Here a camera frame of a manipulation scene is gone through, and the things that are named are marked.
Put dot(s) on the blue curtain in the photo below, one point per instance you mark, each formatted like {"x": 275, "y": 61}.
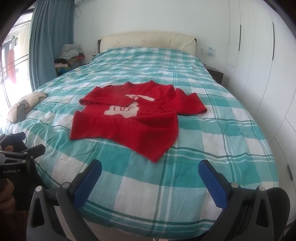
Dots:
{"x": 50, "y": 46}

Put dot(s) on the white wardrobe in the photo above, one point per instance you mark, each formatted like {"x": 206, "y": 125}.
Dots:
{"x": 254, "y": 69}

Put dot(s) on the dark nightstand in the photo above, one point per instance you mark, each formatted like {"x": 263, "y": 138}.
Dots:
{"x": 216, "y": 73}

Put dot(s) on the black smartphone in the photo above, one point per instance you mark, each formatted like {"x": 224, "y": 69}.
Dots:
{"x": 20, "y": 112}

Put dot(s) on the white wall socket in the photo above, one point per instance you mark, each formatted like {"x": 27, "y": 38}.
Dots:
{"x": 208, "y": 51}

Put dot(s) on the grey patterned cloth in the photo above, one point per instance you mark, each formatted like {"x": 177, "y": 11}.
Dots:
{"x": 70, "y": 51}

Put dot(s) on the beige patterned pillow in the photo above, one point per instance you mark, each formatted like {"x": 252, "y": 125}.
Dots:
{"x": 30, "y": 102}

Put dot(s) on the pile of colourful clothes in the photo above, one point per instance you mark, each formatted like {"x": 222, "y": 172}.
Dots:
{"x": 63, "y": 66}

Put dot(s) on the cream padded headboard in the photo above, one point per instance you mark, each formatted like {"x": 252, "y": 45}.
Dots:
{"x": 148, "y": 40}

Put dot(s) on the red knit sweater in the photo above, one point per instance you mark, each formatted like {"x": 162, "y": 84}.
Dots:
{"x": 138, "y": 129}

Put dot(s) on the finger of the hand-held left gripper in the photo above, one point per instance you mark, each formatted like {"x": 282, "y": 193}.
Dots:
{"x": 32, "y": 151}
{"x": 13, "y": 139}

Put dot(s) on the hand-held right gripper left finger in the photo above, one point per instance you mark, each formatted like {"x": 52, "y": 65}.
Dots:
{"x": 89, "y": 183}

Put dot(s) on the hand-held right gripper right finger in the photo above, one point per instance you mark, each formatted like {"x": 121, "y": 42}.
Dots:
{"x": 212, "y": 183}

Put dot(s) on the person's left hand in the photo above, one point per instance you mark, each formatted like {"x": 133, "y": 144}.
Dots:
{"x": 5, "y": 197}

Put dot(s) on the teal plaid bed blanket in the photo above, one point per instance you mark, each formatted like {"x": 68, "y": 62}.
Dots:
{"x": 161, "y": 185}

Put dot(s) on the white wall plate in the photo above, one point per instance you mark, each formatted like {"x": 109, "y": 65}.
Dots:
{"x": 91, "y": 51}

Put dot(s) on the red hanging garment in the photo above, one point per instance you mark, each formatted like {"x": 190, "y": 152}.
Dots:
{"x": 11, "y": 64}

